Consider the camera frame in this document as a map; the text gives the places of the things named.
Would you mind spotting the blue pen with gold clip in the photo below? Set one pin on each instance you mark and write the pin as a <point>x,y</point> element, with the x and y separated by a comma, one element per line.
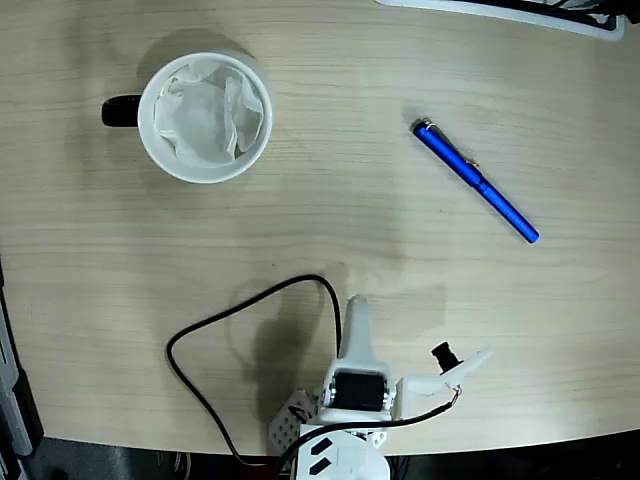
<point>475,180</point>

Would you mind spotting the white perforated block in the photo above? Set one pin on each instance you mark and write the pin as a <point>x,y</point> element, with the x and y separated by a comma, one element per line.
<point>287,425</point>

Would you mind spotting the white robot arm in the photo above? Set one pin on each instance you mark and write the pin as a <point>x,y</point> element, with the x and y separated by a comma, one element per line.
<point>345,457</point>

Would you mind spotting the black device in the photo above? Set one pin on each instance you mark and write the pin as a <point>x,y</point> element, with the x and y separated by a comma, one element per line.
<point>631,9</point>

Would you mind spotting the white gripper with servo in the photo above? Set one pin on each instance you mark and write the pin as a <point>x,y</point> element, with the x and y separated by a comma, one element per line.
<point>357,391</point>

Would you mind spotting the crumpled white tissue paper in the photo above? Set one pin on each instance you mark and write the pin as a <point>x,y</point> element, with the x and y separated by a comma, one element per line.
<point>200,120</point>

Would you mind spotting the black camera on white bracket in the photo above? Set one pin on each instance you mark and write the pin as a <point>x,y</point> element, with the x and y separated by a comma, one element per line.
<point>442,356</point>

